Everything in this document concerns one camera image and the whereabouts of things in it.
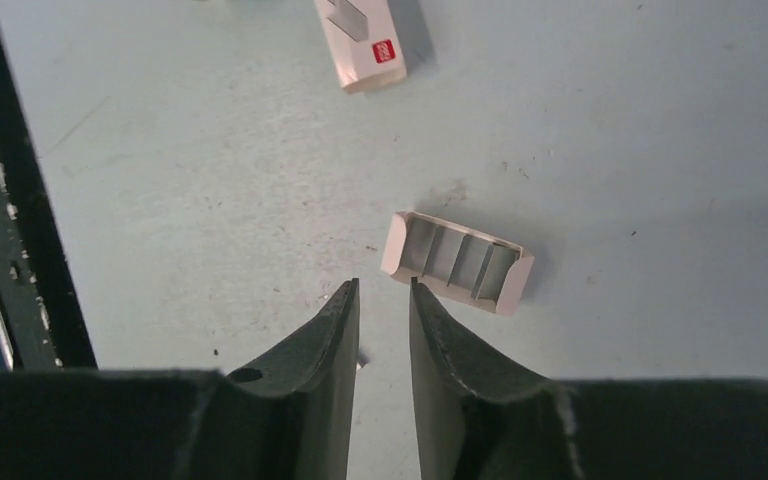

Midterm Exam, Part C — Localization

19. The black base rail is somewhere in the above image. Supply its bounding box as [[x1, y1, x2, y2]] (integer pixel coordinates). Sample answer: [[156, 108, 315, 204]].
[[0, 35, 97, 371]]

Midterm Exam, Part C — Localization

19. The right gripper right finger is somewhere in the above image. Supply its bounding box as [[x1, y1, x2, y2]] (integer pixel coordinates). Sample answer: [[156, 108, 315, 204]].
[[409, 282, 768, 479]]

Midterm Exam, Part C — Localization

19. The staple tray box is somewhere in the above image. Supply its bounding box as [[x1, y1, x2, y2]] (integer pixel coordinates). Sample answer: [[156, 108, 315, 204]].
[[381, 211, 535, 316]]

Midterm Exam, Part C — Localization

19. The white staple box sleeve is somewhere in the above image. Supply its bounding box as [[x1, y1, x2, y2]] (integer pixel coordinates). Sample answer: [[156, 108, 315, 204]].
[[314, 0, 407, 94]]

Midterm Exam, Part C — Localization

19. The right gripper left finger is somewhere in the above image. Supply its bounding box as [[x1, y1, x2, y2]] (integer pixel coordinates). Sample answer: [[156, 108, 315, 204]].
[[0, 279, 360, 479]]

